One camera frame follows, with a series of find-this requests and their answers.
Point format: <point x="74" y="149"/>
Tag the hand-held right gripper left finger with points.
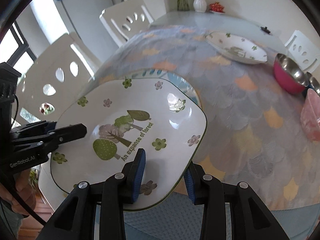
<point x="138" y="175"/>

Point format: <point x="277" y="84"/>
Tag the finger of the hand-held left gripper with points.
<point x="72" y="132"/>

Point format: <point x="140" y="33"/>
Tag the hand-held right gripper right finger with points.
<point x="190" y="182"/>

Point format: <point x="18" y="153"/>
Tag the floral pink plate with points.
<point x="155" y="110"/>

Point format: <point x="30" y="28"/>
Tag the pink steel bowl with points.
<point x="285" y="80"/>

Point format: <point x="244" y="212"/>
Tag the plain steel bowl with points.
<point x="315" y="83"/>

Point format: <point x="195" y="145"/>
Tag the person's left hand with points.
<point x="23" y="188"/>

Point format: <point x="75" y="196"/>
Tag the blue tablecloth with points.
<point x="162" y="220"/>

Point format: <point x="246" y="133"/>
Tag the window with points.
<point x="15" y="52"/>

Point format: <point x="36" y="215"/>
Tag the white chair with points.
<point x="300" y="40"/>
<point x="62" y="55"/>
<point x="117" y="17"/>

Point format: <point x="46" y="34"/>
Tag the white plate with leaf rim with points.
<point x="183" y="86"/>

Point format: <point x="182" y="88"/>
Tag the scallop patterned table mat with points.
<point x="225" y="92"/>

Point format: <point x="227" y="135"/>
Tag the pale pink bowl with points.
<point x="311" y="122"/>

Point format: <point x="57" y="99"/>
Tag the white floral plate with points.
<point x="232" y="42"/>

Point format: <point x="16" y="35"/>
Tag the small black object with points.
<point x="265" y="28"/>

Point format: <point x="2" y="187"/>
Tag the small red ornament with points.
<point x="217" y="7"/>

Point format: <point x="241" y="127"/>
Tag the white vase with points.
<point x="200" y="3"/>

